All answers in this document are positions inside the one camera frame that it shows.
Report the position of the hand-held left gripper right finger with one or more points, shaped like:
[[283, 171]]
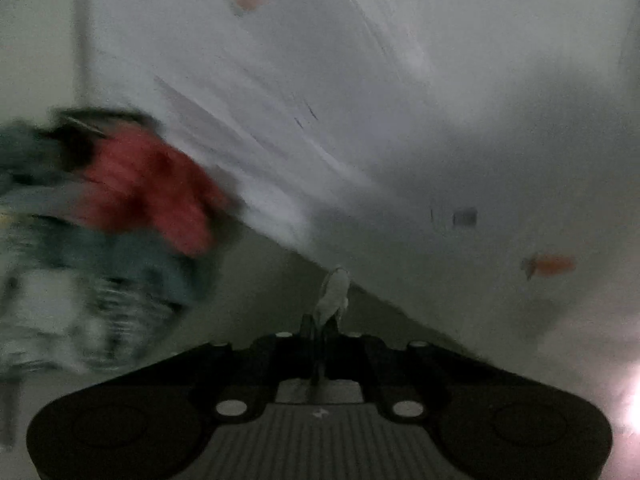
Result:
[[334, 350]]

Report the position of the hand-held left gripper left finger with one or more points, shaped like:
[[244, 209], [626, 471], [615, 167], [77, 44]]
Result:
[[309, 347]]

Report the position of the red garment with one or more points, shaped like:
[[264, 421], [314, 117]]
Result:
[[150, 190]]

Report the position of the white carrot print cloth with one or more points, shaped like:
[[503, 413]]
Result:
[[380, 140]]

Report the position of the dark garment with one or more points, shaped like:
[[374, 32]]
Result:
[[85, 135]]

